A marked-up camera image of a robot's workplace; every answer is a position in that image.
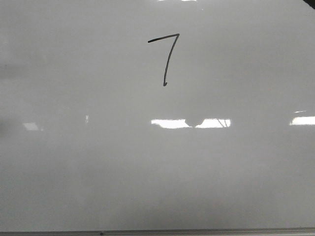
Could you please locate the dark sleeved forearm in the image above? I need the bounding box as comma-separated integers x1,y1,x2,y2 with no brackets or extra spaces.
303,0,315,8

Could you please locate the white whiteboard with aluminium frame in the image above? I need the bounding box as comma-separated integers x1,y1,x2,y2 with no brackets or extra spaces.
0,0,315,231

